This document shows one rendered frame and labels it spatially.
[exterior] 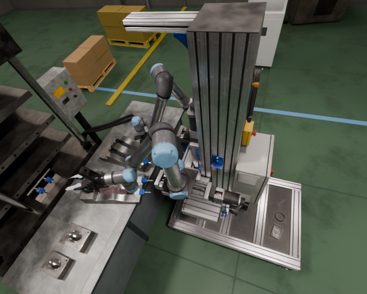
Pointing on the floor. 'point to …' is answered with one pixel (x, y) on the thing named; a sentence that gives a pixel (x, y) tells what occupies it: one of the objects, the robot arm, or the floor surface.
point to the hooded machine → (270, 31)
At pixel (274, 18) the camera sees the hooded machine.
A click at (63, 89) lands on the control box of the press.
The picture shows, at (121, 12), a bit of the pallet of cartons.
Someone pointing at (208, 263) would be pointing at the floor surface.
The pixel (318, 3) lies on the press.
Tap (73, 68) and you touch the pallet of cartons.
